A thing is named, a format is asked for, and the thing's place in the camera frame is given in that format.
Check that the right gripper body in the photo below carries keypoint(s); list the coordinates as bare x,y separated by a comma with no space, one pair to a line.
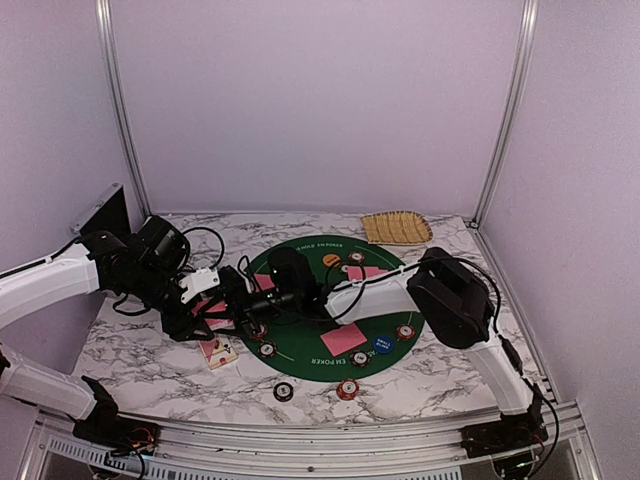
271,306

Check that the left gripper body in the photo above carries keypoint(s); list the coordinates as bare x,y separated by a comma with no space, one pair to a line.
147,286

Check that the single red playing card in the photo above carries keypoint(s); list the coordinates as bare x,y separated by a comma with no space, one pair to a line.
262,282

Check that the red playing card deck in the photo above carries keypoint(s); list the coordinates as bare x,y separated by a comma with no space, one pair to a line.
216,315

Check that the orange big blind button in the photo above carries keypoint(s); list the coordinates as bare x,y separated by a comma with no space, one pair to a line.
331,260

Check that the orange chip stack top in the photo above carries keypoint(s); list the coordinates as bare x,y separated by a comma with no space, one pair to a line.
356,257

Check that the blue small blind button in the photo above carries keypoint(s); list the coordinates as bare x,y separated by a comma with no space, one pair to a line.
383,345

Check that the brown poker chip stack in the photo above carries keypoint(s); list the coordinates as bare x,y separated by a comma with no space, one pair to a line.
283,392

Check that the orange poker chip stack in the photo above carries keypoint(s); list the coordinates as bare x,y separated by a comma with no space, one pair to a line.
348,389

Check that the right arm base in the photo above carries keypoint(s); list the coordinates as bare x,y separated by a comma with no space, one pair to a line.
508,433

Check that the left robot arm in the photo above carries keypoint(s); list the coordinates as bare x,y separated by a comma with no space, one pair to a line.
97,262

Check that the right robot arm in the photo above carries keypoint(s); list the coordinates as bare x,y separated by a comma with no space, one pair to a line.
458,301

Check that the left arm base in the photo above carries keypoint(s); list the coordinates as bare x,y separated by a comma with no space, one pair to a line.
123,435

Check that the round green poker mat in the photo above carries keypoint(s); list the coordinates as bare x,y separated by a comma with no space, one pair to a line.
300,351

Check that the gold card deck box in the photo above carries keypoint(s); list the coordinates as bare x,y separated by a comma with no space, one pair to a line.
218,352

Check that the woven bamboo tray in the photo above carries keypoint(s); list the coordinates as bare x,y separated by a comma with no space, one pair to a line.
397,228

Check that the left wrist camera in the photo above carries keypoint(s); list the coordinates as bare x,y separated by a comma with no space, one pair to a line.
198,282

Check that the front aluminium rail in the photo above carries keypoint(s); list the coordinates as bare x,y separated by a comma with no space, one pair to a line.
418,449

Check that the left aluminium frame post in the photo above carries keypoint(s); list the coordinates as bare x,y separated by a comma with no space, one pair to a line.
108,44

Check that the aluminium frame post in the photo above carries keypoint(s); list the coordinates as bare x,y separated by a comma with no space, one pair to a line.
108,44
515,93

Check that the right aluminium frame post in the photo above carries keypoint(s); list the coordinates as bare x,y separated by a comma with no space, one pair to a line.
515,93

